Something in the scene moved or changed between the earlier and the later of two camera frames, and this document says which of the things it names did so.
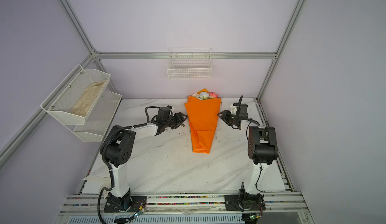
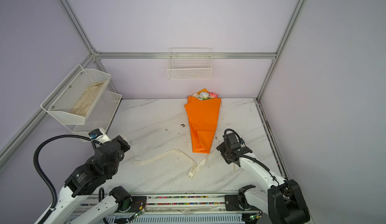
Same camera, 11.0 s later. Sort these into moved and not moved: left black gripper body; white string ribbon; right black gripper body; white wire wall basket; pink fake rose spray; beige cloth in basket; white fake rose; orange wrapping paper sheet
Moved: right black gripper body; white string ribbon; left black gripper body
Not moved: pink fake rose spray; beige cloth in basket; white wire wall basket; white fake rose; orange wrapping paper sheet
